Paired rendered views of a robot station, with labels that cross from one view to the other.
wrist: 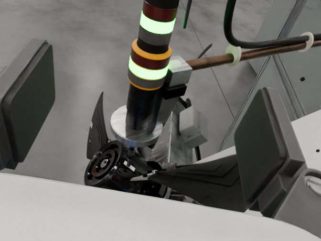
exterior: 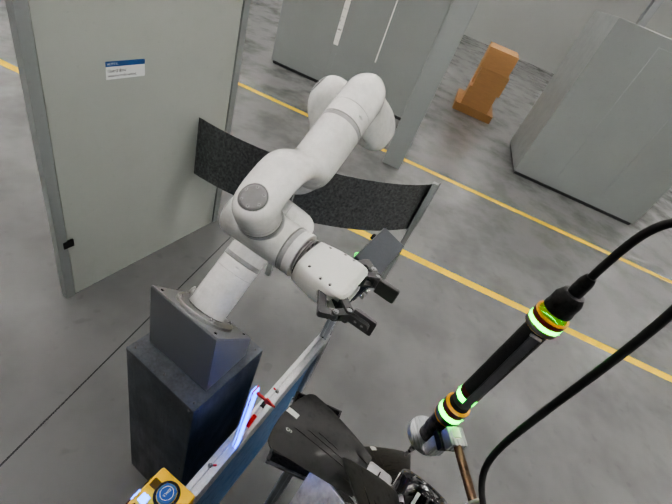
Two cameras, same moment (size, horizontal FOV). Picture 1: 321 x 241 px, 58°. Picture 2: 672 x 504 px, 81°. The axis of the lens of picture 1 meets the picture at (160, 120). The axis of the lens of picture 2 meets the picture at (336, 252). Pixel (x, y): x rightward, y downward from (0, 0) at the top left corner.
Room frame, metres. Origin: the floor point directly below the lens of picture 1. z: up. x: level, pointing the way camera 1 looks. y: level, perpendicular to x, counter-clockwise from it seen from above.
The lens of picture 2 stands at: (0.18, -0.46, 2.09)
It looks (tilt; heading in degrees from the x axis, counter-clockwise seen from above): 38 degrees down; 113
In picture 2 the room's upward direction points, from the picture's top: 23 degrees clockwise
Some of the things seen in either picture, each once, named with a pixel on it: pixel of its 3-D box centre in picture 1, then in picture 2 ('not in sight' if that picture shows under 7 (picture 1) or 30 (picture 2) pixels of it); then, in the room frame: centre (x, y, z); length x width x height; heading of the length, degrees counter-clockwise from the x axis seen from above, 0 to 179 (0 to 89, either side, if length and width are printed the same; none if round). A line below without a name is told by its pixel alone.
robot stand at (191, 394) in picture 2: not in sight; (188, 414); (-0.37, 0.08, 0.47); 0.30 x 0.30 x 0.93; 4
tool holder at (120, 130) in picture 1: (148, 99); (438, 430); (0.28, 0.02, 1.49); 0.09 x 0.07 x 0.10; 132
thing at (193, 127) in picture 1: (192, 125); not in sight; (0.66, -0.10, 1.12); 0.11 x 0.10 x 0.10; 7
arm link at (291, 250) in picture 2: not in sight; (298, 252); (-0.08, -0.01, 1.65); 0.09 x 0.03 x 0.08; 97
